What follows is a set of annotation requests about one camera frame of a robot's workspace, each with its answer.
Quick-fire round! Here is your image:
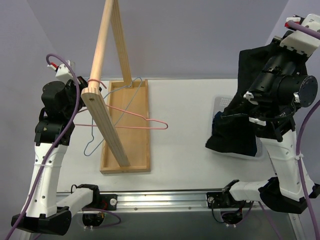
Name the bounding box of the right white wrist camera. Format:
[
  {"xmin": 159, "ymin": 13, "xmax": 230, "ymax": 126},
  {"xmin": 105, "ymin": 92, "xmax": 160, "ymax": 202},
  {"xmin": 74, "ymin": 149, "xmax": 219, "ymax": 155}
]
[{"xmin": 279, "ymin": 13, "xmax": 320, "ymax": 57}]

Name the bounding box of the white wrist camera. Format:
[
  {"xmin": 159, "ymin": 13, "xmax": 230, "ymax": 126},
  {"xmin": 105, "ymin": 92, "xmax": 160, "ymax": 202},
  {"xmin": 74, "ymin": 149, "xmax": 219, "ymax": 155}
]
[
  {"xmin": 279, "ymin": 13, "xmax": 320, "ymax": 57},
  {"xmin": 47, "ymin": 62, "xmax": 73, "ymax": 84}
]

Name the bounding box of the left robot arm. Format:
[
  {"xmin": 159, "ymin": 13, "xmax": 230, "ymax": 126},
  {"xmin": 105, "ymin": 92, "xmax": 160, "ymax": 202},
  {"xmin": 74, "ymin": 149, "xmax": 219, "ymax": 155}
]
[{"xmin": 11, "ymin": 77, "xmax": 101, "ymax": 236}]

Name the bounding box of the dark blue denim skirt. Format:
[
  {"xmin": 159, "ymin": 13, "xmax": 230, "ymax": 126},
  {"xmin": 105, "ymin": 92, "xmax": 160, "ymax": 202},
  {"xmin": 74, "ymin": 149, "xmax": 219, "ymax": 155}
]
[{"xmin": 206, "ymin": 111, "xmax": 258, "ymax": 157}]

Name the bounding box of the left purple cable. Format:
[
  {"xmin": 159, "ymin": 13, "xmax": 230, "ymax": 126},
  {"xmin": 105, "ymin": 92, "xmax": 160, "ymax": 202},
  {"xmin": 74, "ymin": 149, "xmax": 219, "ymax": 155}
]
[{"xmin": 4, "ymin": 54, "xmax": 82, "ymax": 240}]

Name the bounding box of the blue wire hanger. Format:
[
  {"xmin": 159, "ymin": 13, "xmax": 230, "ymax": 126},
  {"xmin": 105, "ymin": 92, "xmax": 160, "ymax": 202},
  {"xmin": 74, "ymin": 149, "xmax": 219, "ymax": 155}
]
[{"xmin": 83, "ymin": 76, "xmax": 142, "ymax": 157}]

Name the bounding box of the aluminium mounting rail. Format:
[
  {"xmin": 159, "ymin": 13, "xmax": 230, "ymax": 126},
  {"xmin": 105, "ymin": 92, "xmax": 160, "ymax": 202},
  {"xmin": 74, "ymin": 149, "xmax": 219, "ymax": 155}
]
[{"xmin": 56, "ymin": 189, "xmax": 298, "ymax": 213}]

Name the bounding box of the black pleated skirt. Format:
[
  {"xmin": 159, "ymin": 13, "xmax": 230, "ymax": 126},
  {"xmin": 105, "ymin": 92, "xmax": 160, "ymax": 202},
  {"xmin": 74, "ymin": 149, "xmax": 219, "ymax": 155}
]
[{"xmin": 222, "ymin": 44, "xmax": 318, "ymax": 142}]

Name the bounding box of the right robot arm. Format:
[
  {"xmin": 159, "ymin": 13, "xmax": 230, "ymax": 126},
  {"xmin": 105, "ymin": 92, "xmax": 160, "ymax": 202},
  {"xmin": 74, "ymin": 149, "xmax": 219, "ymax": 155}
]
[{"xmin": 206, "ymin": 39, "xmax": 320, "ymax": 214}]

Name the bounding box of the white plastic basket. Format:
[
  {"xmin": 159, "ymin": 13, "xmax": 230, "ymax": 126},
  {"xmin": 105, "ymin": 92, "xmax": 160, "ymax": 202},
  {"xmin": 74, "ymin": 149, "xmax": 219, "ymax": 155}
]
[{"xmin": 212, "ymin": 95, "xmax": 265, "ymax": 161}]

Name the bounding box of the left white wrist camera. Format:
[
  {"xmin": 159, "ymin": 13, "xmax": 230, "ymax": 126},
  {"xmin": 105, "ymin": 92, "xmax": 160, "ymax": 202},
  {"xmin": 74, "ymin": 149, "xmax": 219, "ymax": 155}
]
[{"xmin": 47, "ymin": 62, "xmax": 73, "ymax": 84}]

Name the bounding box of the wooden clothes rack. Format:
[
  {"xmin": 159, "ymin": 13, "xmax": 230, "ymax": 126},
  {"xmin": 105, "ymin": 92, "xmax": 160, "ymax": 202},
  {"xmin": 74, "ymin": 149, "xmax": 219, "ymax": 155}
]
[{"xmin": 81, "ymin": 0, "xmax": 151, "ymax": 174}]

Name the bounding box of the pink wire hanger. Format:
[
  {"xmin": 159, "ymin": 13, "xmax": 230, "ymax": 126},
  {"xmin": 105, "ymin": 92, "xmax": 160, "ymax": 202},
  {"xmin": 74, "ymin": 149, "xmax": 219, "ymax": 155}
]
[{"xmin": 73, "ymin": 78, "xmax": 169, "ymax": 131}]

